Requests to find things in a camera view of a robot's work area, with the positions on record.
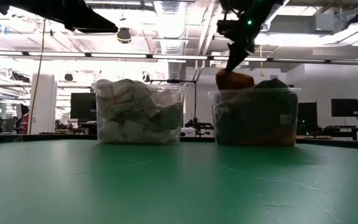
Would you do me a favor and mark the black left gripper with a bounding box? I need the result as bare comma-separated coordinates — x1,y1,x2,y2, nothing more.
42,0,119,34

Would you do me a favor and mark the orange towel with white tag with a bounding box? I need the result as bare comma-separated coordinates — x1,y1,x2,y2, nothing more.
215,70,255,91

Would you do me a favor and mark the green table mat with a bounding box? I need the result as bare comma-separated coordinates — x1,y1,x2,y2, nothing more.
0,139,358,224

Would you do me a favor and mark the white ribbed towel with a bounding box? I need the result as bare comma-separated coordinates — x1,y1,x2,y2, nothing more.
96,78,155,103

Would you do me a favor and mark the clear plastic bin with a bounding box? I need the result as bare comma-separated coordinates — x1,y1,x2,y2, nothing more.
91,79,188,145
208,86,301,147

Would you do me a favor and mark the black background monitor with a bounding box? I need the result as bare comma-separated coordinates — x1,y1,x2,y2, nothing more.
296,101,319,131
331,98,358,118
70,92,98,119

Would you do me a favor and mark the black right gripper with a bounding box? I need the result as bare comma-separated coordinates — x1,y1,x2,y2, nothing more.
219,0,284,72

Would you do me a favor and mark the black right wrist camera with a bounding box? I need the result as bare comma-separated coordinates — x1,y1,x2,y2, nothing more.
217,19,239,35

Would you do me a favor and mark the black tripod stand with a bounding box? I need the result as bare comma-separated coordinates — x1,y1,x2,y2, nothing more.
149,79,214,138

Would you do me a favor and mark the black ceiling dome device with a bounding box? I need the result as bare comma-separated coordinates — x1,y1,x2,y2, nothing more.
116,27,132,44

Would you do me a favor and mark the thin hanging cord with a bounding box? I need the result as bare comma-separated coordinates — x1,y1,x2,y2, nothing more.
28,19,47,134

